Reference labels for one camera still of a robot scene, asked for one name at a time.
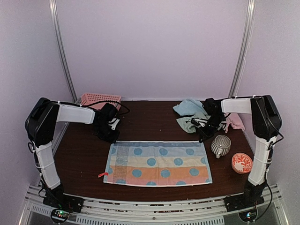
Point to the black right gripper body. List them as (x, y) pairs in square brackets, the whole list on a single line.
[(212, 128)]

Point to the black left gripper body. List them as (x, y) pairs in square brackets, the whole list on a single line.
[(104, 133)]

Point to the blue polka dot striped towel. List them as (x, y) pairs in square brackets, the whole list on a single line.
[(157, 164)]

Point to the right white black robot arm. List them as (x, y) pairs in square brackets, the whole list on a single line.
[(266, 123)]

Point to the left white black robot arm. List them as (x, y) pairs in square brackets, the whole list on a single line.
[(40, 126)]

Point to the grey striped ceramic mug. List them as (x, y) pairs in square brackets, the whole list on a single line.
[(221, 146)]

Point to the pale green terry towel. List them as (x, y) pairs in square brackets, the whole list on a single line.
[(185, 122)]

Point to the pink cloth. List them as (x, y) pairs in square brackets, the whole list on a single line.
[(233, 120)]

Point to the pink perforated plastic basket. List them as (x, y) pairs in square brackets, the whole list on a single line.
[(97, 101)]

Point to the light blue terry towel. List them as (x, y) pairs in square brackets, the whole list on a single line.
[(189, 107)]

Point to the orange patterned ceramic bowl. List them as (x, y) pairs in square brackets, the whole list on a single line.
[(242, 163)]

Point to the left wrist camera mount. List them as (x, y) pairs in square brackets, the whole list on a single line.
[(113, 123)]

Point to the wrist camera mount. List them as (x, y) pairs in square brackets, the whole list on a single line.
[(199, 122), (113, 123)]

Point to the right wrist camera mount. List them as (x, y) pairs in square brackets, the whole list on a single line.
[(199, 122)]

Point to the front aluminium rail base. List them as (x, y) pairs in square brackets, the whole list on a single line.
[(207, 211)]

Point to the right aluminium frame post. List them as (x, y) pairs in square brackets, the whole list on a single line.
[(245, 43)]

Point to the aluminium frame post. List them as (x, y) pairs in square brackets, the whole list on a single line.
[(62, 54), (245, 43)]

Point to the left aluminium frame post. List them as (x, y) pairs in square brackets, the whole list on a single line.
[(62, 54)]

